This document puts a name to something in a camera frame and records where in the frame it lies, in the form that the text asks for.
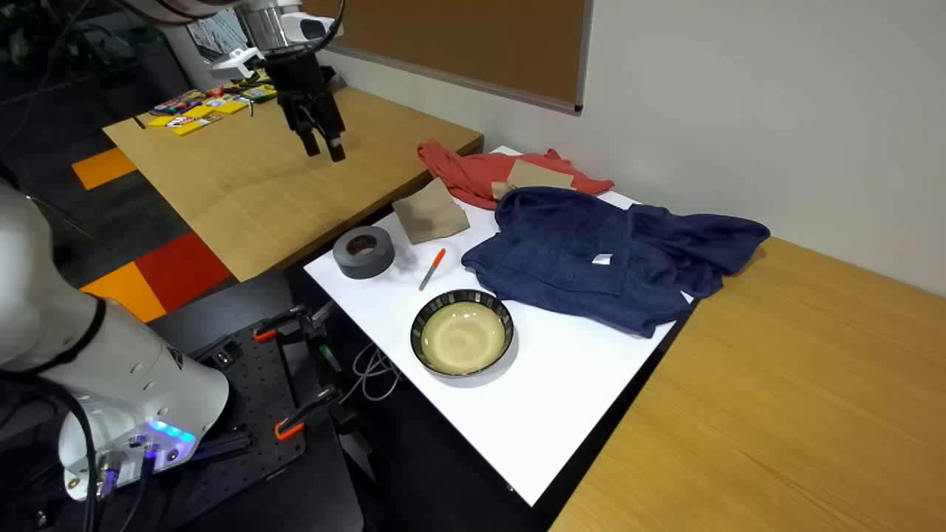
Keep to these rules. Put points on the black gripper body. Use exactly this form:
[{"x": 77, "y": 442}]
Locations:
[{"x": 303, "y": 86}]

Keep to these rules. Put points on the yellow packet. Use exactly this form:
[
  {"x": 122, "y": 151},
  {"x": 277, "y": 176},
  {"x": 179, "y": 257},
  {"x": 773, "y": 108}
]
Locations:
[
  {"x": 190, "y": 126},
  {"x": 230, "y": 108}
]

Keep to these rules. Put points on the wooden table with clutter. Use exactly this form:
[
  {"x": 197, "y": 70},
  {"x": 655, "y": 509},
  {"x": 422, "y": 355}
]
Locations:
[{"x": 246, "y": 188}]

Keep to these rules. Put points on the grey tape roll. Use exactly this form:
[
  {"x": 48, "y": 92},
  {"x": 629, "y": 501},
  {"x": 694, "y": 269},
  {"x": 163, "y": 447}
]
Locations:
[{"x": 343, "y": 257}]

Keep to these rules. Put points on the red cloth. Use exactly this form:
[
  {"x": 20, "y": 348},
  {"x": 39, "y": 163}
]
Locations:
[{"x": 463, "y": 173}]

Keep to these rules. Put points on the cork pin board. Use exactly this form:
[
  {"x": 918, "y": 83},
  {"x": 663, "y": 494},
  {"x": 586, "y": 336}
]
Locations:
[{"x": 454, "y": 39}]

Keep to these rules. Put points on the small tan cloth piece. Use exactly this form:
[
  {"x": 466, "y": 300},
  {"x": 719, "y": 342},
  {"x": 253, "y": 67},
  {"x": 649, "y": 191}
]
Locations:
[{"x": 537, "y": 176}]

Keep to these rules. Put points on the black-rimmed yellow bowl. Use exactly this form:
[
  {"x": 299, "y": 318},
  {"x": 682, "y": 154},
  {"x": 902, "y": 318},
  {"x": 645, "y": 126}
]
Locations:
[{"x": 463, "y": 336}]

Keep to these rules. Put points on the dark blue cloth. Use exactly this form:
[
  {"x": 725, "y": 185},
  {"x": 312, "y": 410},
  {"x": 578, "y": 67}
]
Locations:
[{"x": 580, "y": 254}]

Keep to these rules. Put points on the white table board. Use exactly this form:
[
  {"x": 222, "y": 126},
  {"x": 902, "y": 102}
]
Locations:
[{"x": 534, "y": 414}]

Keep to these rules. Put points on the grey control box with lights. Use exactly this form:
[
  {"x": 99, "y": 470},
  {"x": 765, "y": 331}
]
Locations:
[{"x": 163, "y": 445}]

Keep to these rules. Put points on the large empty wooden table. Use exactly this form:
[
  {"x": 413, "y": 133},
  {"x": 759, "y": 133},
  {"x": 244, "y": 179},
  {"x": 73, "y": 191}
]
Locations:
[{"x": 788, "y": 414}]

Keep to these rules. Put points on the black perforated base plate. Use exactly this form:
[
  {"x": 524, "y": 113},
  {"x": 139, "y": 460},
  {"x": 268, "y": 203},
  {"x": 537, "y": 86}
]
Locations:
[{"x": 246, "y": 395}]

